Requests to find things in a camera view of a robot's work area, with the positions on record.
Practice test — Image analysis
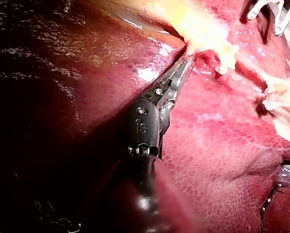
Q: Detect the left arm instrument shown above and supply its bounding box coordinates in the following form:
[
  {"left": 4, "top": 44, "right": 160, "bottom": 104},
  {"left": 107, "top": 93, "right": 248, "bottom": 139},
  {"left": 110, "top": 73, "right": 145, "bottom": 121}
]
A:
[{"left": 122, "top": 79, "right": 180, "bottom": 160}]

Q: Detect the left arm instrument jaw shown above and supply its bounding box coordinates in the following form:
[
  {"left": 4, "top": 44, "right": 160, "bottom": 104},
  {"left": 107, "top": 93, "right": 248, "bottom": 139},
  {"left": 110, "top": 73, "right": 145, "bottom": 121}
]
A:
[
  {"left": 161, "top": 59, "right": 189, "bottom": 86},
  {"left": 171, "top": 57, "right": 193, "bottom": 95}
]

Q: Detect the pale fatty tissue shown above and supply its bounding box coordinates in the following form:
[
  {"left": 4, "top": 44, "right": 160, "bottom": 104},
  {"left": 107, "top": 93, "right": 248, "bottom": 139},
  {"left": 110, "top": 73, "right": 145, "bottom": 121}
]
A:
[{"left": 261, "top": 79, "right": 290, "bottom": 151}]

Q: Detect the gallbladder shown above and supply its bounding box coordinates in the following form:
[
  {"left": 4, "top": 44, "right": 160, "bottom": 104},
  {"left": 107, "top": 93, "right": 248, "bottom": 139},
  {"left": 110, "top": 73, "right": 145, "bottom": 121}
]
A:
[{"left": 111, "top": 0, "right": 241, "bottom": 76}]

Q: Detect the thin tube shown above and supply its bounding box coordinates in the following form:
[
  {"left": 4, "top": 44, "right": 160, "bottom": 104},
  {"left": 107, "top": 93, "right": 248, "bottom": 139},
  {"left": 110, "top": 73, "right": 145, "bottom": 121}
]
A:
[{"left": 234, "top": 52, "right": 269, "bottom": 84}]

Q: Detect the dark red liver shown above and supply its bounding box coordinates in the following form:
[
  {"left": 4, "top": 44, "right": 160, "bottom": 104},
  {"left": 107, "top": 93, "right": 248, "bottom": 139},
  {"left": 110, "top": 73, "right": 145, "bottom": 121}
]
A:
[{"left": 0, "top": 0, "right": 290, "bottom": 233}]

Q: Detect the right arm instrument jaw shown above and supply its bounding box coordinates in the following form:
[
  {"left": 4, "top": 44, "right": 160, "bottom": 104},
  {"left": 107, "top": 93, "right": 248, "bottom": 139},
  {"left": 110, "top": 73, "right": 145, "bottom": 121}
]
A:
[
  {"left": 274, "top": 0, "right": 290, "bottom": 37},
  {"left": 246, "top": 0, "right": 281, "bottom": 21}
]

